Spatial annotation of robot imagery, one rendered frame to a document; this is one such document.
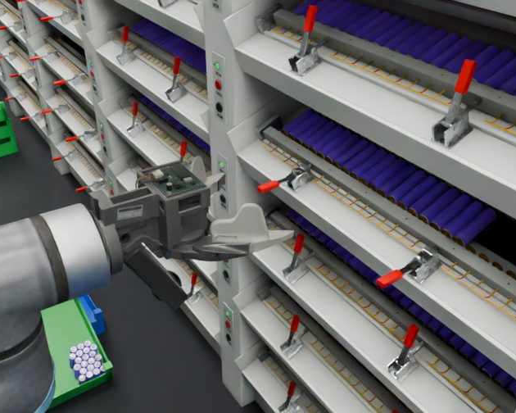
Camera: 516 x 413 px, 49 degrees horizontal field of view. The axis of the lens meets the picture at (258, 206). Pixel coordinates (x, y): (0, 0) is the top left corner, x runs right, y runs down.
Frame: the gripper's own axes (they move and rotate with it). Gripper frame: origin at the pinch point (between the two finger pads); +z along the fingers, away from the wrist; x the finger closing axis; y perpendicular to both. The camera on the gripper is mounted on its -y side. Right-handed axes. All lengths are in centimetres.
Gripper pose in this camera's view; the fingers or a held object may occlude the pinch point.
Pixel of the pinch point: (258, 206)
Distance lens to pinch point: 69.9
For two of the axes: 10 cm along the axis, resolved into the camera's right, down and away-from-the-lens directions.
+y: 0.4, -8.4, -5.4
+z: 8.3, -2.8, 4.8
